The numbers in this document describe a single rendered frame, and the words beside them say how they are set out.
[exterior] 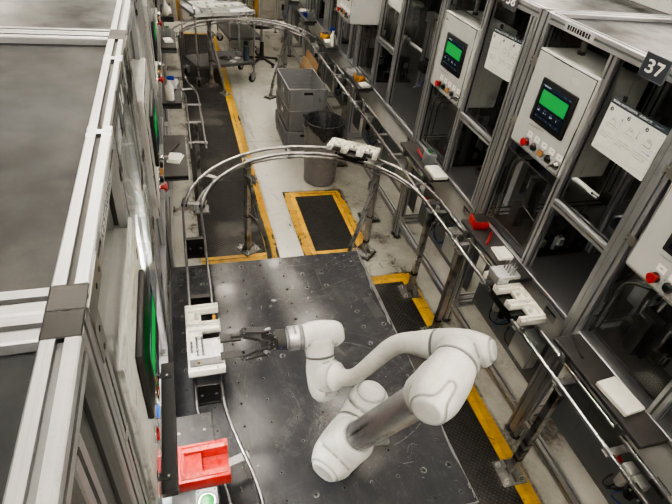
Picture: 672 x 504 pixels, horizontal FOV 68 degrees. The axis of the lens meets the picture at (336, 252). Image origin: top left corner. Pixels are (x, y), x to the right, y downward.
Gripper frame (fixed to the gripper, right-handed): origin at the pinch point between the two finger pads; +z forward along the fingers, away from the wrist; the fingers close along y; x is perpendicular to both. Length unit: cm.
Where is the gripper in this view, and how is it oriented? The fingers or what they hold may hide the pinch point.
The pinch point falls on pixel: (228, 346)
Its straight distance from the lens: 179.3
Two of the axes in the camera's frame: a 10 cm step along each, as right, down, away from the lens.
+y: 1.1, -7.8, -6.2
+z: -9.6, 0.9, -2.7
